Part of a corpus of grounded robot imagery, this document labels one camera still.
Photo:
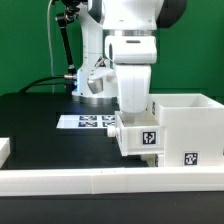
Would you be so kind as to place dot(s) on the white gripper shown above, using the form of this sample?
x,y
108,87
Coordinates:
x,y
133,88

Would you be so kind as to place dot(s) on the white drawer tray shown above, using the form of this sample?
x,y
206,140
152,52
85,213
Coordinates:
x,y
153,160
137,135

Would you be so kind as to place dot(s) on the white drawer cabinet box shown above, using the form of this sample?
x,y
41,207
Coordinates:
x,y
194,129

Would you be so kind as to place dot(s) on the white front drawer tray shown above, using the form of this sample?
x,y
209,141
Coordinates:
x,y
153,160

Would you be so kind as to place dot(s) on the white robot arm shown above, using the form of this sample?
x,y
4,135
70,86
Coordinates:
x,y
119,49

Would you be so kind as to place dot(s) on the white fiducial marker sheet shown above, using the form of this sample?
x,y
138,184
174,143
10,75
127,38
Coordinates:
x,y
85,121

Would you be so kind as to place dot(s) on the white front barrier rail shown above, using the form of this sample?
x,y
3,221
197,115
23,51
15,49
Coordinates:
x,y
108,181

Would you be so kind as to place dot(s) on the white barrier rail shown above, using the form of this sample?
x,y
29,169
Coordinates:
x,y
4,150
108,181

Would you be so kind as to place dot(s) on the white left barrier rail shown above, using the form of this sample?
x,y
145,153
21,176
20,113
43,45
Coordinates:
x,y
4,150

